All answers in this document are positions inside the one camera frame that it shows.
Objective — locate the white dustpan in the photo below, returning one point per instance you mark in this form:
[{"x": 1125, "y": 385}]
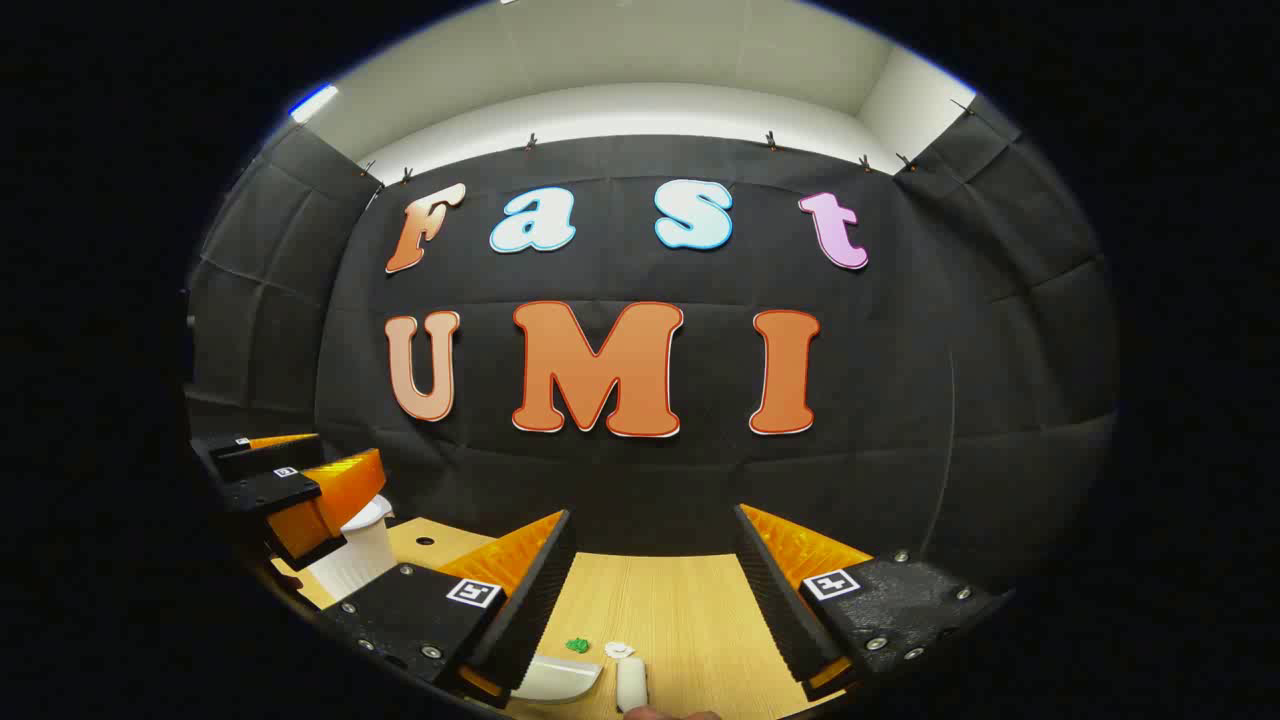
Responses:
[{"x": 555, "y": 680}]

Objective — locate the ceiling light strip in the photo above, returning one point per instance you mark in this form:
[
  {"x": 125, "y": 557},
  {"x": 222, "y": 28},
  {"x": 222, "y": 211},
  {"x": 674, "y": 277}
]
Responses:
[{"x": 314, "y": 103}]

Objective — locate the white paper ball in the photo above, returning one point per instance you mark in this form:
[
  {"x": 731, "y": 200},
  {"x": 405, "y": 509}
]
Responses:
[{"x": 619, "y": 650}]

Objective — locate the green paper ball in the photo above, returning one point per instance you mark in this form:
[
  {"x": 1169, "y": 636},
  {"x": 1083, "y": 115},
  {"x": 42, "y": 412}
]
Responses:
[{"x": 577, "y": 645}]

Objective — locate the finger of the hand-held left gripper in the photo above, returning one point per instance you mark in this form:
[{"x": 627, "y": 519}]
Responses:
[
  {"x": 270, "y": 490},
  {"x": 260, "y": 458}
]

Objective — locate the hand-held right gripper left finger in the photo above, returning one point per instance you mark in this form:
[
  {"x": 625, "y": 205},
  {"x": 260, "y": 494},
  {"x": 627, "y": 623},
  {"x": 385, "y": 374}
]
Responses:
[{"x": 535, "y": 605}]

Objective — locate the wooden desktop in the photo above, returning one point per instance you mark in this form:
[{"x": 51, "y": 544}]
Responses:
[{"x": 660, "y": 600}]

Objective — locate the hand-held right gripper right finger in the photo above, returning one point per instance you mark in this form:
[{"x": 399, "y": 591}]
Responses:
[{"x": 775, "y": 600}]

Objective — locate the black backdrop cloth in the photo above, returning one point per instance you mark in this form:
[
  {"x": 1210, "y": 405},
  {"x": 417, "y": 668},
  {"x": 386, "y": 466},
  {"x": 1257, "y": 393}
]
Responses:
[{"x": 900, "y": 400}]

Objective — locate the white ribbed garbage bin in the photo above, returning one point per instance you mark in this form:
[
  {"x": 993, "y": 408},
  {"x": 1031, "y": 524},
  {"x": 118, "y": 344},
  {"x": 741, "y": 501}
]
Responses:
[{"x": 360, "y": 555}]

